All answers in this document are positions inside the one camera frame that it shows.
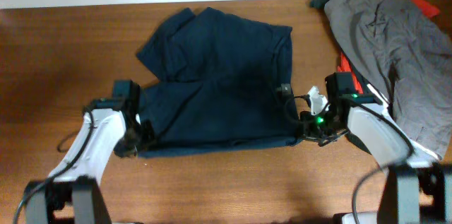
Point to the red and black garment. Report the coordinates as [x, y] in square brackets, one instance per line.
[429, 10]

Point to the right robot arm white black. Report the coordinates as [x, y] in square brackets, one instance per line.
[417, 188]

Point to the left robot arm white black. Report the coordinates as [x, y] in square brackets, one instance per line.
[71, 193]

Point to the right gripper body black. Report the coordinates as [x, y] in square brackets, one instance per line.
[319, 126]

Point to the navy blue shorts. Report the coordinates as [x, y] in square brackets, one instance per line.
[223, 84]

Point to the grey shorts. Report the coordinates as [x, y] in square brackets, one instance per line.
[406, 57]

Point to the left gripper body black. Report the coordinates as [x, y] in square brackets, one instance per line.
[140, 138]

